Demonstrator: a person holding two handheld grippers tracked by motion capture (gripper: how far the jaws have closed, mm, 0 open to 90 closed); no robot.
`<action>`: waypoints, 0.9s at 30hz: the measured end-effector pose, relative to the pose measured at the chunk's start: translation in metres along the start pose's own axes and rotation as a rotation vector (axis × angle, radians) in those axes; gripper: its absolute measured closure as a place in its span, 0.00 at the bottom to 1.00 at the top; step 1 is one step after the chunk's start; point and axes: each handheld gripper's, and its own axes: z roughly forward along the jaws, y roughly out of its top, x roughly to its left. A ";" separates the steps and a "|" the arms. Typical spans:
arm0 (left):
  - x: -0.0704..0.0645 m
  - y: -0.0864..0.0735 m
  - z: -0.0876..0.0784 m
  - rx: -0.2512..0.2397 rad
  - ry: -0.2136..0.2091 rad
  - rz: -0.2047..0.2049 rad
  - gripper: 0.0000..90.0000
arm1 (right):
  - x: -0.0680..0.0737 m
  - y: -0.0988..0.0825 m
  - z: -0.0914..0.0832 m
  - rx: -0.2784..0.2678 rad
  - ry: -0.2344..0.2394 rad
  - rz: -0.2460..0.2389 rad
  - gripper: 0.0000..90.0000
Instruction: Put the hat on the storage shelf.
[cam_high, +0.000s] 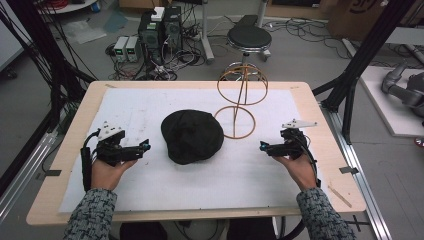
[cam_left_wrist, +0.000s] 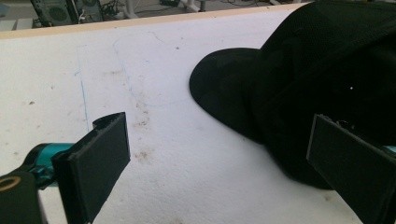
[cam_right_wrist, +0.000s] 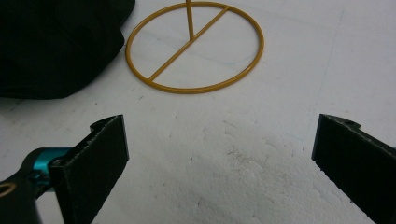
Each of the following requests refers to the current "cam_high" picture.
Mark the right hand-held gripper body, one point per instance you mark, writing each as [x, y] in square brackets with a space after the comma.
[293, 145]

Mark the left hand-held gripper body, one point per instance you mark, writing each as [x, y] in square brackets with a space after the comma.
[111, 146]

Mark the black hat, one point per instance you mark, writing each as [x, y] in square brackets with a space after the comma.
[191, 136]

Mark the person's right hand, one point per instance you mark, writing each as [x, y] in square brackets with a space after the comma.
[301, 171]

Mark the person's left hand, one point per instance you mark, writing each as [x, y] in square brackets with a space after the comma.
[106, 175]

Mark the black tape piece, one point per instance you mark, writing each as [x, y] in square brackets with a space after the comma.
[348, 170]
[53, 172]

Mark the thin wooden stick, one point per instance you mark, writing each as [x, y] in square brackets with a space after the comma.
[340, 196]

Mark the white foam mat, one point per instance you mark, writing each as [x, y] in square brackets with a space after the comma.
[213, 186]

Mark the grey power supply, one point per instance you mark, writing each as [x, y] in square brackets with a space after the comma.
[120, 48]
[132, 48]

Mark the white floor board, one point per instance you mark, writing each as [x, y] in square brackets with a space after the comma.
[386, 110]

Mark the black tape cross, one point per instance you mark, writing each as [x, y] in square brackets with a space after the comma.
[357, 222]

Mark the black computer tower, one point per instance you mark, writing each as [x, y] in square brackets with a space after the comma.
[172, 28]
[150, 38]

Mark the black round stool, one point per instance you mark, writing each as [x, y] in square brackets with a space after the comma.
[249, 37]

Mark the clear plastic sheet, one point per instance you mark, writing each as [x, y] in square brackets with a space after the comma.
[83, 31]

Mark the grey metal table leg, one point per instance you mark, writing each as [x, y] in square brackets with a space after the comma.
[206, 33]

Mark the white box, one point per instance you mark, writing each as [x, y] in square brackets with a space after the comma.
[158, 14]

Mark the brown cardboard box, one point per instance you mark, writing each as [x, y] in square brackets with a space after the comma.
[353, 16]

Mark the aluminium rail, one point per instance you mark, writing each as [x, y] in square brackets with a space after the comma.
[23, 176]
[363, 186]

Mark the black metal frame post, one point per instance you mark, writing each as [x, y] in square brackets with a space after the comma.
[36, 43]
[366, 50]

